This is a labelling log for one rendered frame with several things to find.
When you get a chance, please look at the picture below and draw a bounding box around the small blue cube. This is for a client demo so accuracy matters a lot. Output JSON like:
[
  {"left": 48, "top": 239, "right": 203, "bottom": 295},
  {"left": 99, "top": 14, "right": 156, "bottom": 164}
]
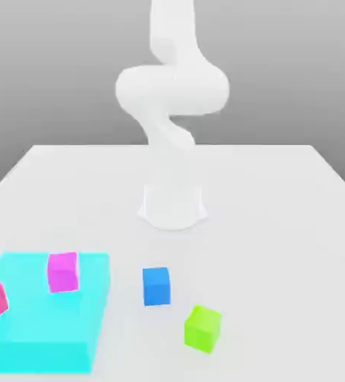
[{"left": 142, "top": 266, "right": 172, "bottom": 307}]

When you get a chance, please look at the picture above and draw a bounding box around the small magenta cube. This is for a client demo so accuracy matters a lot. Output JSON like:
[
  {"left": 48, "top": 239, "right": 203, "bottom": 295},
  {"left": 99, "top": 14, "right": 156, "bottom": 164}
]
[{"left": 46, "top": 251, "right": 80, "bottom": 294}]

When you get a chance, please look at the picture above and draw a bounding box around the small green cube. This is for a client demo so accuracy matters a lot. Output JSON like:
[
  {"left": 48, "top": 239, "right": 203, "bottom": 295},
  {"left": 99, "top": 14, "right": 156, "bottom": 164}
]
[{"left": 183, "top": 304, "right": 223, "bottom": 354}]

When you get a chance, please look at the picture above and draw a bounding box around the large cyan box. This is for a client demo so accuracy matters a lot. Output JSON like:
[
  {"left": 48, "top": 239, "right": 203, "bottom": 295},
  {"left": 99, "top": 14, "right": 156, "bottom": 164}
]
[{"left": 0, "top": 251, "right": 111, "bottom": 375}]

